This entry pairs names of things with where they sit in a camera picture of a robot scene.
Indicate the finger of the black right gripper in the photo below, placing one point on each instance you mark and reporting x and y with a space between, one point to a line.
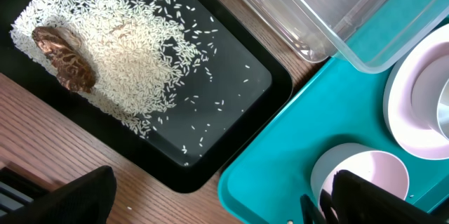
307 208
326 204

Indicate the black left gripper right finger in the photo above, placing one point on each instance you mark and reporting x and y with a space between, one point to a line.
356 200

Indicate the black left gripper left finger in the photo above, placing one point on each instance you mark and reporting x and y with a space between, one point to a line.
88 199

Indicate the small white bowl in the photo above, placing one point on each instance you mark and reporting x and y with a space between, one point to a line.
380 168

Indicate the teal plastic tray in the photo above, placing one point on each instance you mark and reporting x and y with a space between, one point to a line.
338 105

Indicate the large white plate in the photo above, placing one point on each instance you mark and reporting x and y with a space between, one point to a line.
409 132

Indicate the black plastic tray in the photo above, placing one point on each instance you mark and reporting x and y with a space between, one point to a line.
213 119

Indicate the brown food scrap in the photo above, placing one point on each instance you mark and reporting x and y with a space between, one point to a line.
61 47

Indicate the spilled white rice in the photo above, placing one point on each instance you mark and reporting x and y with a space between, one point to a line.
142 52

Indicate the clear plastic bin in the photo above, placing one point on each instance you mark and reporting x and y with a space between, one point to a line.
370 34

